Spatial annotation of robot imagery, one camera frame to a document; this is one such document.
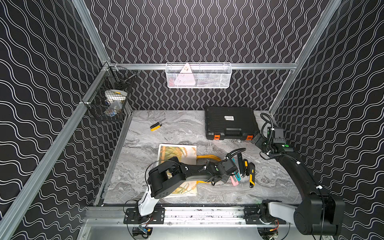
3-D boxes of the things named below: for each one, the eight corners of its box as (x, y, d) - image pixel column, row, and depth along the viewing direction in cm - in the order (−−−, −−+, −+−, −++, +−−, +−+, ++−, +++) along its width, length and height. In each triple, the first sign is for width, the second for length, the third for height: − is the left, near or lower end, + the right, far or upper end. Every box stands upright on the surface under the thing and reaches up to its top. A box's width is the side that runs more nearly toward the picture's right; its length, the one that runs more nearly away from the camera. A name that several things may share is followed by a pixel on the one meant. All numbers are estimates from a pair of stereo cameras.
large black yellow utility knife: (249, 187, 86) (250, 186, 84) (249, 163, 95) (250, 161, 93) (254, 188, 85) (255, 187, 84) (253, 164, 95) (254, 162, 93)
